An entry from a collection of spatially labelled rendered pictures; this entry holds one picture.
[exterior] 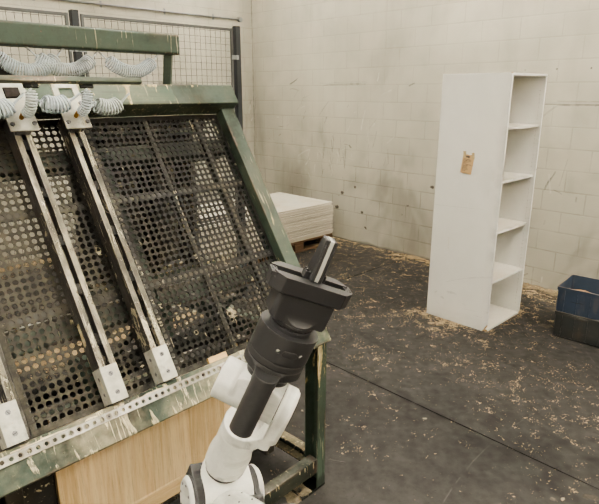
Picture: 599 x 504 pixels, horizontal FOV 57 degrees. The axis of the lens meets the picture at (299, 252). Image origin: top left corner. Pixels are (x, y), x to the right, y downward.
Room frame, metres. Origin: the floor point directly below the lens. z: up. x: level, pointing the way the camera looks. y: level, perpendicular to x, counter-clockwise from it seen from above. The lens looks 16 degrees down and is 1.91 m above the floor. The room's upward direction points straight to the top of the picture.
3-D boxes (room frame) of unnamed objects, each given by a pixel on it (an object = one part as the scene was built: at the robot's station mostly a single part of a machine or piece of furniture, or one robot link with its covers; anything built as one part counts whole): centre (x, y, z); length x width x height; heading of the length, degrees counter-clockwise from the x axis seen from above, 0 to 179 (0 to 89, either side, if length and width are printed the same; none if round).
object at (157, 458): (1.97, 0.55, 0.53); 0.90 x 0.02 x 0.55; 136
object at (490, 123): (4.60, -1.56, 1.03); 0.61 x 0.58 x 2.05; 134
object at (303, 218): (6.50, 0.80, 0.28); 2.45 x 1.03 x 0.56; 134
